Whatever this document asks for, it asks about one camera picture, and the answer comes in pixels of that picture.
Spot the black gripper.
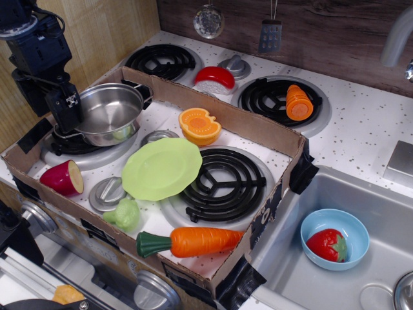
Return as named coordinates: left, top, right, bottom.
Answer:
left=45, top=83, right=83, bottom=133

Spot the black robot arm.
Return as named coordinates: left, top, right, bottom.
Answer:
left=1, top=1, right=83, bottom=133

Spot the light green plastic plate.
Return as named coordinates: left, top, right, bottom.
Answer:
left=121, top=138, right=203, bottom=201

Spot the orange toy carrot slice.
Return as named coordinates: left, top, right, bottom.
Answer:
left=285, top=85, right=314, bottom=121

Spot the black front left burner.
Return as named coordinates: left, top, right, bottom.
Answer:
left=51, top=125, right=103, bottom=156

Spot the black burner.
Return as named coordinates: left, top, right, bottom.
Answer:
left=51, top=125, right=103, bottom=156
left=238, top=78, right=323, bottom=127
left=124, top=44, right=196, bottom=81
left=179, top=147, right=273, bottom=223

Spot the stainless steel pot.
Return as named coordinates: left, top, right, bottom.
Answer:
left=54, top=80, right=154, bottom=147

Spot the red toy half apple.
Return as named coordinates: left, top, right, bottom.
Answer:
left=39, top=160, right=84, bottom=197

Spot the silver stove knob front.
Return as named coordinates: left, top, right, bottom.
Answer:
left=89, top=177, right=127, bottom=213

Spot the silver stove knob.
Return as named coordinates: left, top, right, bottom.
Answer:
left=89, top=177, right=127, bottom=213
left=140, top=130, right=179, bottom=147
left=218, top=54, right=252, bottom=81

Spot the silver stove knob middle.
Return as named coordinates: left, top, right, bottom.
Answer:
left=140, top=130, right=179, bottom=147

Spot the silver oven dial left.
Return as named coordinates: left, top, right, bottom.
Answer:
left=21, top=201, right=58, bottom=238

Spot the silver oven dial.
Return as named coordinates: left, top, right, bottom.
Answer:
left=21, top=201, right=58, bottom=238
left=134, top=270, right=181, bottom=310

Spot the black back left burner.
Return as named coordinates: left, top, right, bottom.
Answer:
left=124, top=44, right=196, bottom=81

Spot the orange toy half fruit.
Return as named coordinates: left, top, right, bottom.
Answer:
left=179, top=108, right=222, bottom=147

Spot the red white toy sushi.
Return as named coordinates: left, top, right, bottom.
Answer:
left=194, top=67, right=236, bottom=95

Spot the hanging silver strainer ladle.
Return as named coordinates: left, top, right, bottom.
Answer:
left=193, top=1, right=225, bottom=39

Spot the black front right burner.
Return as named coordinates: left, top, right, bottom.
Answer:
left=179, top=147, right=273, bottom=223

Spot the yellow toy food piece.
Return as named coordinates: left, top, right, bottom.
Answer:
left=52, top=284, right=85, bottom=305

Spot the silver stove knob back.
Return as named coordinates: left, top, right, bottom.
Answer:
left=218, top=54, right=252, bottom=81

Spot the silver oven dial right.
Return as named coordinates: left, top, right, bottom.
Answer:
left=134, top=270, right=181, bottom=310

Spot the black back right burner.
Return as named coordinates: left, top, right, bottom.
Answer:
left=238, top=78, right=323, bottom=127

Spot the hanging grey slotted spatula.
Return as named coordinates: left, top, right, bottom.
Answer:
left=258, top=1, right=282, bottom=54

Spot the brown cardboard fence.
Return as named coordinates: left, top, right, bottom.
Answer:
left=4, top=68, right=317, bottom=309

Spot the silver sink basin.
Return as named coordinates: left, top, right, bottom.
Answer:
left=251, top=166, right=412, bottom=309

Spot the red toy strawberry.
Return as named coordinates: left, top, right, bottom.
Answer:
left=306, top=229, right=347, bottom=263

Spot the light blue bowl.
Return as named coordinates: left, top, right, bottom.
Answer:
left=300, top=209, right=370, bottom=271

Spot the silver faucet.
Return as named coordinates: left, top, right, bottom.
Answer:
left=380, top=6, right=412, bottom=67

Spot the grey metal block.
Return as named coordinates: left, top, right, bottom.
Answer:
left=383, top=140, right=413, bottom=188

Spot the silver sink drain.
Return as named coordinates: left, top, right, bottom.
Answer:
left=393, top=271, right=413, bottom=310

